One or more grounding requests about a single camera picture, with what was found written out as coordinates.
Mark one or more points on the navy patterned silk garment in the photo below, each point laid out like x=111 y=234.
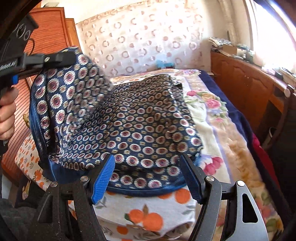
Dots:
x=78 y=117

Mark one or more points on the white side curtain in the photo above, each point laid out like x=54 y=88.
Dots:
x=237 y=21

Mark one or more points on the cardboard box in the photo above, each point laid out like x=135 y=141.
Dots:
x=229 y=49

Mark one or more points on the wooden sideboard cabinet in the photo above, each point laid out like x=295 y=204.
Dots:
x=259 y=96

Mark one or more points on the orange print white sheet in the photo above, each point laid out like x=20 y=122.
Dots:
x=123 y=217

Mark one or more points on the wooden louvered wardrobe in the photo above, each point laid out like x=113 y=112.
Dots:
x=51 y=36

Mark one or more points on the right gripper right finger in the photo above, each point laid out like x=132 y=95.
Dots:
x=243 y=220

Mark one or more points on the floral fleece blanket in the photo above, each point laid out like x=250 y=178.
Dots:
x=225 y=155

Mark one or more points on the person's left hand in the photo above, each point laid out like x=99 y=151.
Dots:
x=7 y=113

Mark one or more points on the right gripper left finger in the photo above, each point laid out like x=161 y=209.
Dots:
x=66 y=210

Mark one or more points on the stack of folded cloths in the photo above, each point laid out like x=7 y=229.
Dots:
x=218 y=42

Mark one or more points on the wooden framed window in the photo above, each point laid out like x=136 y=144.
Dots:
x=273 y=35

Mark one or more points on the circle patterned sheer curtain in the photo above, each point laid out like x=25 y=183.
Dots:
x=137 y=37

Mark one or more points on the blue toy on stool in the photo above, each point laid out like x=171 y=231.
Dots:
x=164 y=65

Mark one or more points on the navy blue bed cover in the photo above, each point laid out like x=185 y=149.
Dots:
x=260 y=156

